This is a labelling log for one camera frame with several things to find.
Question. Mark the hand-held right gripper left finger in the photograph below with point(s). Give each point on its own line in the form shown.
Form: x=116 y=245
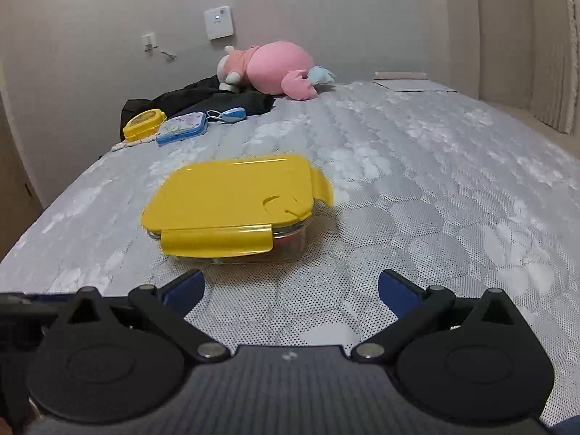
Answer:
x=183 y=290

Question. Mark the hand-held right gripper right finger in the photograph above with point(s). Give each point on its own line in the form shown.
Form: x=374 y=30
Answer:
x=401 y=292

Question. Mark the clear glass container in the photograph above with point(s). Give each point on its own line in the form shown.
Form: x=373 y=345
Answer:
x=253 y=257

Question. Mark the yellow container lid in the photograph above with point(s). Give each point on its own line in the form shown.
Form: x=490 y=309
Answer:
x=226 y=190

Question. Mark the grey quilted mattress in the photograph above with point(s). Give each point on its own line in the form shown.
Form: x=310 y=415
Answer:
x=430 y=167

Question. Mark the blue-rimmed printed case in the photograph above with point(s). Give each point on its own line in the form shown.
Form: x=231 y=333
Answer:
x=181 y=129

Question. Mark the small yellow box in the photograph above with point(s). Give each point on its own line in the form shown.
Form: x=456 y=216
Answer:
x=142 y=123

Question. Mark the small blue key fob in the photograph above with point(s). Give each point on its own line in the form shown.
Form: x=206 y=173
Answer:
x=232 y=114

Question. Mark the black cloth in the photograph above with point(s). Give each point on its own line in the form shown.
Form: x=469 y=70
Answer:
x=190 y=95

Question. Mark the flat cardboard sheet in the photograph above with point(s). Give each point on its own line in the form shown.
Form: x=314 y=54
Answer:
x=414 y=82

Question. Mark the person's right leg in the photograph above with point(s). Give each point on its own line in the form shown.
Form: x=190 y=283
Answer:
x=568 y=429

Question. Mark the pink plush toy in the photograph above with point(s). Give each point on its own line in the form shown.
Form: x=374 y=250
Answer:
x=276 y=65

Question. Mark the beige textured curtain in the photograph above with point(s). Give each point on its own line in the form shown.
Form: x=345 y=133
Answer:
x=572 y=54

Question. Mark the white wall outlet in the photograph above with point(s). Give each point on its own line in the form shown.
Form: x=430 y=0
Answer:
x=148 y=40

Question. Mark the white wall control panel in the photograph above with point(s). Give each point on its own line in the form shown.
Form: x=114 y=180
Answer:
x=219 y=22

